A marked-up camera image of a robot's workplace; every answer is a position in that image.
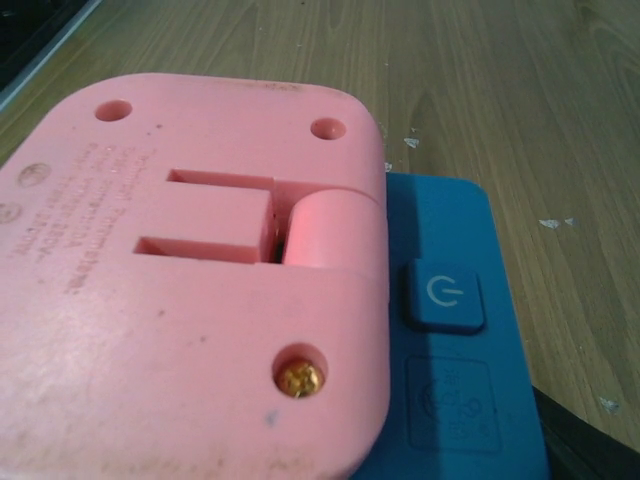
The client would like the blue cube socket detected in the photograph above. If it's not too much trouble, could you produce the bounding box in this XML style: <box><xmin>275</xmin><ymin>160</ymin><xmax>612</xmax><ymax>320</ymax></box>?
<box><xmin>357</xmin><ymin>173</ymin><xmax>550</xmax><ymax>480</ymax></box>

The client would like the pink plug adapter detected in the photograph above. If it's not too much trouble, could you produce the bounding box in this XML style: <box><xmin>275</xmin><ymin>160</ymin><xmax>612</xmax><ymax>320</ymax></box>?
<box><xmin>1</xmin><ymin>73</ymin><xmax>390</xmax><ymax>479</ymax></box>

